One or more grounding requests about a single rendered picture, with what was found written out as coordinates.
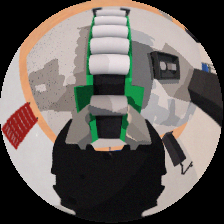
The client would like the white cylinder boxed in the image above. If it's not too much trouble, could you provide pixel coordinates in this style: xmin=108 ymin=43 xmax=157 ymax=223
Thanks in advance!
xmin=89 ymin=54 xmax=130 ymax=75
xmin=96 ymin=10 xmax=126 ymax=17
xmin=94 ymin=16 xmax=127 ymax=26
xmin=90 ymin=37 xmax=129 ymax=55
xmin=92 ymin=25 xmax=128 ymax=39

